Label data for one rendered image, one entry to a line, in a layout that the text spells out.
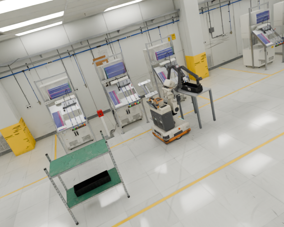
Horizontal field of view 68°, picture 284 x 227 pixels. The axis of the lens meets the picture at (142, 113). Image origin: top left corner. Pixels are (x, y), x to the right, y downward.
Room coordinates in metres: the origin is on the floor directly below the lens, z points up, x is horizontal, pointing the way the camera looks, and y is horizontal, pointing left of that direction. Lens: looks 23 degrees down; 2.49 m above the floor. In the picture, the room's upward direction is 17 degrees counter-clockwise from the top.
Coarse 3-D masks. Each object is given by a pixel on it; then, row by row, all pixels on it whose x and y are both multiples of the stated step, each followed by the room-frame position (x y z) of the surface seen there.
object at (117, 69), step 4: (116, 64) 5.46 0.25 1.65; (120, 64) 5.45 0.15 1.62; (104, 68) 5.39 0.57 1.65; (108, 68) 5.37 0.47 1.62; (112, 68) 5.39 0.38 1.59; (116, 68) 5.42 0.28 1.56; (120, 68) 5.45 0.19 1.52; (108, 72) 5.36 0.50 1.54; (112, 72) 5.39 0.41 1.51; (116, 72) 5.41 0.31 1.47; (120, 72) 5.44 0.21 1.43; (124, 72) 5.47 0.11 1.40; (108, 76) 5.35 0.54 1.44; (112, 76) 5.38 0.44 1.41
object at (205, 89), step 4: (180, 88) 4.67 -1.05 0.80; (204, 88) 4.22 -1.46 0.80; (208, 88) 4.15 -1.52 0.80; (180, 92) 4.44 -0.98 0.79; (184, 92) 4.34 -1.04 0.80; (188, 92) 4.26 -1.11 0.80; (192, 92) 4.19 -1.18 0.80; (200, 92) 4.07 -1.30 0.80; (204, 92) 4.07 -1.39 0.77; (192, 96) 4.04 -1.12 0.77; (192, 100) 4.75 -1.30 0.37; (196, 100) 3.98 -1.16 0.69; (212, 100) 4.13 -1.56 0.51; (180, 104) 4.61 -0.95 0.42; (196, 104) 3.98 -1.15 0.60; (212, 104) 4.12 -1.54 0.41; (180, 108) 4.60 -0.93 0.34; (196, 108) 3.99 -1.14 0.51; (212, 108) 4.12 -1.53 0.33; (180, 112) 4.62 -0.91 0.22; (196, 112) 4.75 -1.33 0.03; (212, 112) 4.14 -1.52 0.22; (200, 120) 3.99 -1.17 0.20; (200, 124) 3.98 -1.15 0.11; (200, 128) 3.99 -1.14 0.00
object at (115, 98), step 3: (111, 93) 5.21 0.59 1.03; (114, 93) 5.21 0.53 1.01; (111, 96) 5.14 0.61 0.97; (114, 96) 5.14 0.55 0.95; (117, 96) 5.13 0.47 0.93; (114, 99) 5.08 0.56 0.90; (117, 99) 5.07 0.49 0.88; (114, 102) 5.01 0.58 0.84; (117, 102) 5.00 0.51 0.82; (120, 102) 5.00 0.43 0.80; (117, 105) 4.93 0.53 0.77; (120, 105) 4.93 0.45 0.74
